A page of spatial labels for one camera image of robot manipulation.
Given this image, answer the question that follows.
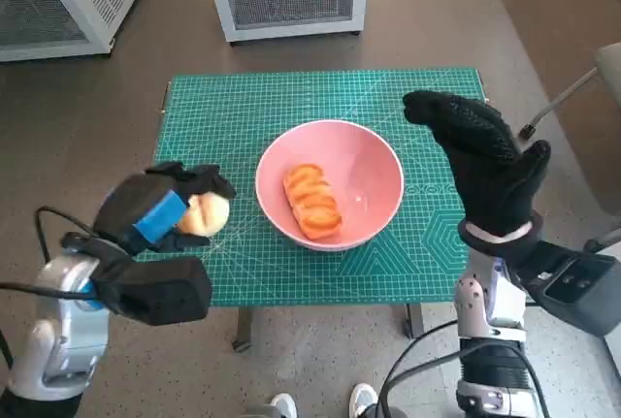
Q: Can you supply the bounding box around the black metal table leg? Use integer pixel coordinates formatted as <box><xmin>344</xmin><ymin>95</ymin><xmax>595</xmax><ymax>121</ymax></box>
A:
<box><xmin>232</xmin><ymin>305</ymin><xmax>256</xmax><ymax>352</ymax></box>
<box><xmin>402</xmin><ymin>302</ymin><xmax>426</xmax><ymax>340</ymax></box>

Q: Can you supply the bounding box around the green cutting mat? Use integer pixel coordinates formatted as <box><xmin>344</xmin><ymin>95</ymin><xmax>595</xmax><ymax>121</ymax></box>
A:
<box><xmin>153</xmin><ymin>67</ymin><xmax>539</xmax><ymax>307</ymax></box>

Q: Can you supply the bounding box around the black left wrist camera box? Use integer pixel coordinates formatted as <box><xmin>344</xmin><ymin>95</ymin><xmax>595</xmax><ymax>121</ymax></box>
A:
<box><xmin>89</xmin><ymin>255</ymin><xmax>213</xmax><ymax>327</ymax></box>

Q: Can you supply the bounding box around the grey chair with metal legs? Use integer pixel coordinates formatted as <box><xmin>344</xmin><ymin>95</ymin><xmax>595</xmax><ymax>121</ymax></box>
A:
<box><xmin>517</xmin><ymin>42</ymin><xmax>621</xmax><ymax>254</ymax></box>

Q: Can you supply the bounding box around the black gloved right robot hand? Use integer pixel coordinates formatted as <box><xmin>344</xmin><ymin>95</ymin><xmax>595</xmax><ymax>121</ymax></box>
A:
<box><xmin>402</xmin><ymin>90</ymin><xmax>552</xmax><ymax>240</ymax></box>

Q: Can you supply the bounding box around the long toy bread loaf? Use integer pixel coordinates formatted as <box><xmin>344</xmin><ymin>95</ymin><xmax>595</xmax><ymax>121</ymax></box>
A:
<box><xmin>282</xmin><ymin>163</ymin><xmax>344</xmax><ymax>240</ymax></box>

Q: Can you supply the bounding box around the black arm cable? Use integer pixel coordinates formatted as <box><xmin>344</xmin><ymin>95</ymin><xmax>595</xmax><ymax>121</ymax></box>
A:
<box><xmin>386</xmin><ymin>339</ymin><xmax>468</xmax><ymax>418</ymax></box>
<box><xmin>0</xmin><ymin>281</ymin><xmax>96</xmax><ymax>301</ymax></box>
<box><xmin>36</xmin><ymin>207</ymin><xmax>96</xmax><ymax>264</ymax></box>
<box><xmin>377</xmin><ymin>318</ymin><xmax>462</xmax><ymax>418</ymax></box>

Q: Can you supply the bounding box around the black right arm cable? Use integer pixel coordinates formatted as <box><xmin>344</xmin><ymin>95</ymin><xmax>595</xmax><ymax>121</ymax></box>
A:
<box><xmin>377</xmin><ymin>318</ymin><xmax>462</xmax><ymax>418</ymax></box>
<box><xmin>386</xmin><ymin>339</ymin><xmax>468</xmax><ymax>418</ymax></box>

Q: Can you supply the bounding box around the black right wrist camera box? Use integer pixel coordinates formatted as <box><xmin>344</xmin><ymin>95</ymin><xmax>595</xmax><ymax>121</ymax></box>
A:
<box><xmin>511</xmin><ymin>241</ymin><xmax>621</xmax><ymax>338</ymax></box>

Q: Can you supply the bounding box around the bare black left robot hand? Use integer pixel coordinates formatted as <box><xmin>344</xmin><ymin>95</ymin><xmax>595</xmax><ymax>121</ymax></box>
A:
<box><xmin>91</xmin><ymin>161</ymin><xmax>238</xmax><ymax>258</ymax></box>

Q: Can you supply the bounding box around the round toy bread roll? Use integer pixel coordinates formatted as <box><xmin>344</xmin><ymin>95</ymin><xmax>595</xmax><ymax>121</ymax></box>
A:
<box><xmin>175</xmin><ymin>191</ymin><xmax>231</xmax><ymax>238</ymax></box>

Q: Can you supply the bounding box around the white board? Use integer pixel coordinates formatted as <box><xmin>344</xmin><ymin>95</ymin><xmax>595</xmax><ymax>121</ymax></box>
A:
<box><xmin>604</xmin><ymin>335</ymin><xmax>621</xmax><ymax>375</ymax></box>

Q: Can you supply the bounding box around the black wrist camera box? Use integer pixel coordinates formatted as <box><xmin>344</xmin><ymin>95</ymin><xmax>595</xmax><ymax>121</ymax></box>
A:
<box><xmin>511</xmin><ymin>241</ymin><xmax>621</xmax><ymax>338</ymax></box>
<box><xmin>89</xmin><ymin>255</ymin><xmax>213</xmax><ymax>327</ymax></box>

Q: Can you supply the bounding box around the pink bowl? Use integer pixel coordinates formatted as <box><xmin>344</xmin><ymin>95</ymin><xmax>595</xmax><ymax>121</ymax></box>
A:
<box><xmin>255</xmin><ymin>119</ymin><xmax>407</xmax><ymax>251</ymax></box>

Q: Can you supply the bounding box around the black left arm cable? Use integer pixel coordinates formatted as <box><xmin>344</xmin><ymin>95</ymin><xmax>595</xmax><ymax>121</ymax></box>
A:
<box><xmin>0</xmin><ymin>281</ymin><xmax>96</xmax><ymax>301</ymax></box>
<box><xmin>36</xmin><ymin>207</ymin><xmax>96</xmax><ymax>264</ymax></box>

